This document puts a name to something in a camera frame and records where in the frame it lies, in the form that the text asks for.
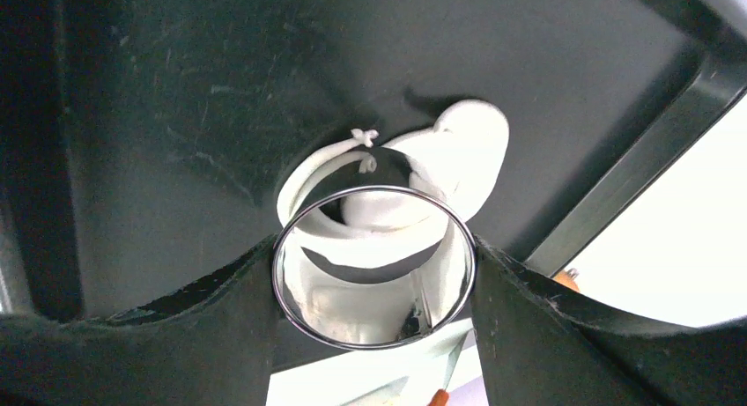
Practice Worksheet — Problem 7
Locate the small round metal cup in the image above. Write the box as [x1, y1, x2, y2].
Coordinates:
[270, 146, 478, 352]

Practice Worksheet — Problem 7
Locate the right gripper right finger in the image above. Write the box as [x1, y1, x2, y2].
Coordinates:
[471, 240, 746, 405]

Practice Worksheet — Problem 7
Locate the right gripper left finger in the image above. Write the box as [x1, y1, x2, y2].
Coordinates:
[1, 237, 279, 405]

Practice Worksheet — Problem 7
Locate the black baking tray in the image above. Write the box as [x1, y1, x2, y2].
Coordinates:
[0, 0, 747, 373]

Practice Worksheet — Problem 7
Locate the white dough ball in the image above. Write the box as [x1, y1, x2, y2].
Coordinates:
[277, 100, 509, 226]

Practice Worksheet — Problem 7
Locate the wooden dough roller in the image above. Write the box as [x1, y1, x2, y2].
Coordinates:
[552, 268, 581, 292]

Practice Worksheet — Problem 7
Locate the metal spatula with red handle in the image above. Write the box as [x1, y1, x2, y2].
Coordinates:
[346, 330, 473, 405]

